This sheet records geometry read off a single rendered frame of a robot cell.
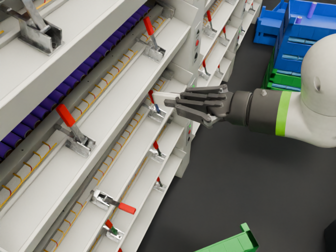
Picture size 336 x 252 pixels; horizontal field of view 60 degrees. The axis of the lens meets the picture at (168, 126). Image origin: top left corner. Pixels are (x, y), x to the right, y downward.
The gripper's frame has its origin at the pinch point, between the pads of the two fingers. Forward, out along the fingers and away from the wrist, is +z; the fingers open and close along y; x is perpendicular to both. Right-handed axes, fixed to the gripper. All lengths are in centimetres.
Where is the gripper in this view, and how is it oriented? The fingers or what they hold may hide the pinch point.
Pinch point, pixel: (166, 99)
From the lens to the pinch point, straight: 71.1
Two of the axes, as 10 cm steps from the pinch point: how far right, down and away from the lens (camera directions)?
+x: -2.1, -7.1, -6.8
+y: 4.1, -6.9, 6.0
